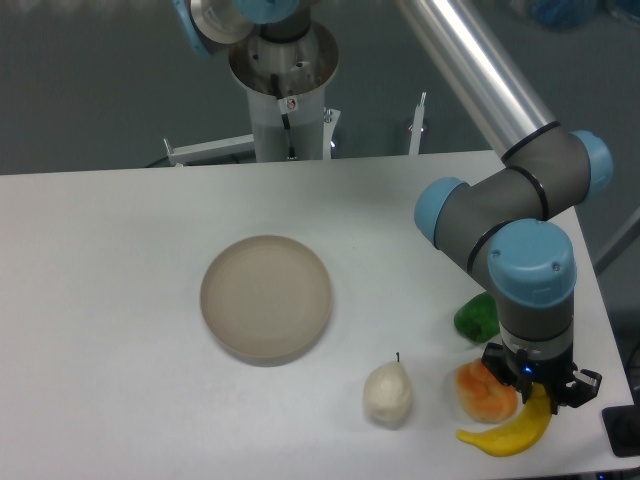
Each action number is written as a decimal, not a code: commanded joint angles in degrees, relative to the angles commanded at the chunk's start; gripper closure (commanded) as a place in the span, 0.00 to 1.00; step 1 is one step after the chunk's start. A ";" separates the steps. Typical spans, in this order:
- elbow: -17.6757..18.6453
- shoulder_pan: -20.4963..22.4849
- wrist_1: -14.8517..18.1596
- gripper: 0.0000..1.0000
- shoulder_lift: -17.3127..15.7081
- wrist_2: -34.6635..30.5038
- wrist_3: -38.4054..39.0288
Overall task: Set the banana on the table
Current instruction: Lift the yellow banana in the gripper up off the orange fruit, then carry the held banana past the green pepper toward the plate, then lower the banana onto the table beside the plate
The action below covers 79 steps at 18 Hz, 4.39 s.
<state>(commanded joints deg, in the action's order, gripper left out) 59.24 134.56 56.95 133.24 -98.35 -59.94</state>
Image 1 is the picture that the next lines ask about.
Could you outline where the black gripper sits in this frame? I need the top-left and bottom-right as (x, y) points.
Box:
(481, 342), (602, 415)

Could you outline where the yellow toy banana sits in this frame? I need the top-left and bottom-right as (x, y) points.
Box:
(456, 384), (552, 457)

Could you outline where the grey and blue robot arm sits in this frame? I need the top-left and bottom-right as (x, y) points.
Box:
(174, 1), (613, 409)

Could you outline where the orange toy bread roll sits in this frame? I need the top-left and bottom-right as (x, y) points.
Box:
(454, 359), (518, 424)

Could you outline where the black device at table edge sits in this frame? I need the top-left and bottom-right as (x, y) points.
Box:
(601, 405), (639, 458)

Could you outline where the green toy bell pepper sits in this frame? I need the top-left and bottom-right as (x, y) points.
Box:
(454, 292), (500, 343)

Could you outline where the white toy pear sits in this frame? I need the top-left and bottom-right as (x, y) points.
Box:
(362, 352), (413, 428)

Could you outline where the grey metal table leg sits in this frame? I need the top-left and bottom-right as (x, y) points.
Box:
(593, 208), (640, 275)

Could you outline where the beige round plate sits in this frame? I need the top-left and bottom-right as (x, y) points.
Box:
(200, 235), (333, 366)

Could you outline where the blue plastic bag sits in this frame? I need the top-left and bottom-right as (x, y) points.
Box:
(525, 0), (599, 31)

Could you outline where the white right metal bracket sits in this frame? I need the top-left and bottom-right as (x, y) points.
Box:
(408, 92), (427, 156)

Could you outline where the white metal bracket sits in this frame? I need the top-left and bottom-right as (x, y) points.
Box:
(163, 134), (254, 166)
(408, 92), (427, 156)

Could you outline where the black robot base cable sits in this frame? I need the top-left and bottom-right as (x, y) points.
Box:
(271, 73), (297, 161)

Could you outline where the white left metal bracket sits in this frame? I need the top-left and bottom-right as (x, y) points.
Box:
(163, 134), (254, 166)

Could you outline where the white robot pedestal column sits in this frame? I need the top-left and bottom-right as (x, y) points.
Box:
(229, 21), (339, 162)

